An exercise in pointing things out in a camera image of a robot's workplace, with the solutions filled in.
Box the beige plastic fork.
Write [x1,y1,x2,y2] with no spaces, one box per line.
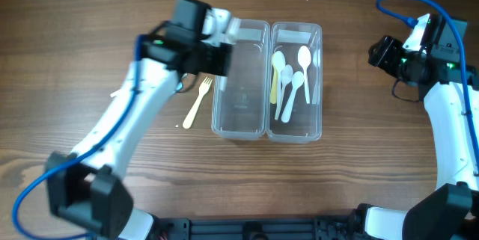
[110,90,122,98]

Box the clear plastic container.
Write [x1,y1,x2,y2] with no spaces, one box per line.
[211,19,270,140]
[266,22,323,144]

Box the white plastic fork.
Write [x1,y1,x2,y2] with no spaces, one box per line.
[216,76,228,91]

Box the white plastic spoon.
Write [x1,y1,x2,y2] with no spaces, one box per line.
[272,51,286,120]
[297,46,311,104]
[281,71,304,123]

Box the left blue cable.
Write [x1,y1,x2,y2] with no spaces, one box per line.
[10,34,145,240]

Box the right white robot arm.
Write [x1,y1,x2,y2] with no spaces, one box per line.
[363,13,478,239]

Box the right clear plastic container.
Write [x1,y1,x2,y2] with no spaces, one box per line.
[266,22,323,144]

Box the yellow plastic fork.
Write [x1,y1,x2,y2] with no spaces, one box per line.
[182,77,213,129]

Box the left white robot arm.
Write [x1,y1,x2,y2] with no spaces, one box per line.
[45,0,240,239]

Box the yellow plastic spoon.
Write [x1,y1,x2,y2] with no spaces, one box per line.
[269,67,278,104]

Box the left clear plastic container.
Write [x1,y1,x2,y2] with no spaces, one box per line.
[211,19,270,140]

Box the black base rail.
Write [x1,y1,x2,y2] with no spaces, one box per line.
[149,215,418,240]

